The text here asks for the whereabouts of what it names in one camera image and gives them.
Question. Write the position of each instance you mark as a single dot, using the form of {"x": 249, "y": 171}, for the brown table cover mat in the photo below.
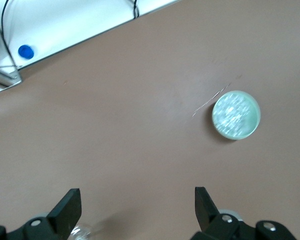
{"x": 140, "y": 125}

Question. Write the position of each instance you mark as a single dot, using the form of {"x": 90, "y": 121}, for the blue round cap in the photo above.
{"x": 26, "y": 52}

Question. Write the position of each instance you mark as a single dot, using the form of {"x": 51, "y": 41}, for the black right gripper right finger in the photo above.
{"x": 210, "y": 212}

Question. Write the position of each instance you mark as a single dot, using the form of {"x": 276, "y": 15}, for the pale green round bowl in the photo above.
{"x": 255, "y": 125}

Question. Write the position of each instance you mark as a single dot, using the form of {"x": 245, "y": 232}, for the heap of clear ice cubes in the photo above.
{"x": 232, "y": 115}

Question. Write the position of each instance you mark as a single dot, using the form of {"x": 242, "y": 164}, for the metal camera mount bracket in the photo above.
{"x": 5, "y": 77}

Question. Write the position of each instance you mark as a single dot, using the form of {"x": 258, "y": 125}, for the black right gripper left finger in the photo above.
{"x": 62, "y": 212}

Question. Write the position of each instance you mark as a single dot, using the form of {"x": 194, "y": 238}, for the clear stemmed wine glass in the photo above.
{"x": 81, "y": 232}

